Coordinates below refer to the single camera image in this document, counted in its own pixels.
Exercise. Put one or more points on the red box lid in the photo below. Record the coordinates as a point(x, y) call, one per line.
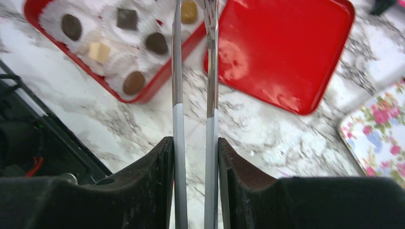
point(283, 52)

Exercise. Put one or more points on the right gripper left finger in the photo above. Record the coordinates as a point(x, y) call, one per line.
point(136, 197)

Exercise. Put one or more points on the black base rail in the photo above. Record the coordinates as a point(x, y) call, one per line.
point(34, 139)

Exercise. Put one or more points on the red chocolate box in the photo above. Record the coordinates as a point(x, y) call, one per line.
point(128, 51)

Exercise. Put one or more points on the floral serving tray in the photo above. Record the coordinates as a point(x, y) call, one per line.
point(374, 133)

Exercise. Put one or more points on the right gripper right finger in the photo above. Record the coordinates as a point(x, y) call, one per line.
point(252, 199)

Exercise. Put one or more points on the caramel ridged chocolate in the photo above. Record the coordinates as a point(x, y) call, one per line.
point(189, 12)

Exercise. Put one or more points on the dark square chocolate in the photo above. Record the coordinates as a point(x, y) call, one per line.
point(127, 19)

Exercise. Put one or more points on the metal tongs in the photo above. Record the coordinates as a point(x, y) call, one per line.
point(195, 122)

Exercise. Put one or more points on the dark round chocolate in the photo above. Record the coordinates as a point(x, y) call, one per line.
point(71, 27)

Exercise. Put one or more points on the dark oval chocolate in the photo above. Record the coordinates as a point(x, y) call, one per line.
point(156, 43)

